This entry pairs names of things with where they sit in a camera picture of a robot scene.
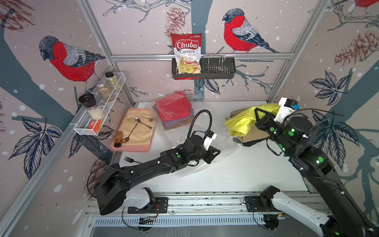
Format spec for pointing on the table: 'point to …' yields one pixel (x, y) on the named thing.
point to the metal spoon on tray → (137, 120)
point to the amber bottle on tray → (118, 138)
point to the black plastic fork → (130, 160)
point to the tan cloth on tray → (138, 127)
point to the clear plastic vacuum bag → (172, 133)
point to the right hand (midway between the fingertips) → (254, 107)
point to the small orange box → (94, 125)
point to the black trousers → (246, 144)
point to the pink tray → (148, 148)
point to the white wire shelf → (81, 126)
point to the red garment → (174, 106)
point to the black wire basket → (211, 68)
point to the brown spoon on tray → (126, 139)
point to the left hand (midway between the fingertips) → (221, 149)
